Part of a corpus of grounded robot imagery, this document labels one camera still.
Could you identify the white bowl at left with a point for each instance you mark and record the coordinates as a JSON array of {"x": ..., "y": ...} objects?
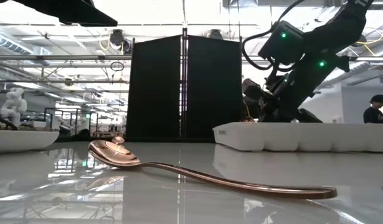
[{"x": 23, "y": 140}]

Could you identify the white cutlery organizer tray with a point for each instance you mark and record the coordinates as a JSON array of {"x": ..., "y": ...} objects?
[{"x": 303, "y": 137}]

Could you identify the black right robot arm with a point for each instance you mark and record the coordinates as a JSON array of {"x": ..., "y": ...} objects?
[{"x": 343, "y": 28}]

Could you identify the black folding screen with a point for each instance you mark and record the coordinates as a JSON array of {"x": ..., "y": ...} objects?
[{"x": 154, "y": 93}]

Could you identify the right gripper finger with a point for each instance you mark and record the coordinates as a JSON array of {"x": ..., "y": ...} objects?
[{"x": 309, "y": 117}]

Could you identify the person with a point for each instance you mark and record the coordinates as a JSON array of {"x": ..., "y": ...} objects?
[{"x": 374, "y": 115}]

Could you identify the silver ventilation duct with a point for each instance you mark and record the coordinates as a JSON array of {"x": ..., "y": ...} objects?
[
  {"x": 7, "y": 42},
  {"x": 375, "y": 67}
]

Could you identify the white robot figure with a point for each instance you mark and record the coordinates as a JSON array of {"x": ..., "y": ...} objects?
[{"x": 13, "y": 105}]

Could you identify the grey ceiling rail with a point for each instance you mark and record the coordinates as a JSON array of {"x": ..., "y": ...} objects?
[{"x": 54, "y": 58}]

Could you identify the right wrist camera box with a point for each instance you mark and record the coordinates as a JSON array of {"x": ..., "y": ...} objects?
[{"x": 281, "y": 46}]

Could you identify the black metal frame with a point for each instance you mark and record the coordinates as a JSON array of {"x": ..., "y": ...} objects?
[{"x": 60, "y": 108}]

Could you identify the copper spoon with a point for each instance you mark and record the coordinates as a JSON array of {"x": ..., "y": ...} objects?
[
  {"x": 118, "y": 139},
  {"x": 116, "y": 155}
]

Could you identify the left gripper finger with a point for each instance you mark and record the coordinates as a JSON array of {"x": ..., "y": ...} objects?
[{"x": 79, "y": 14}]

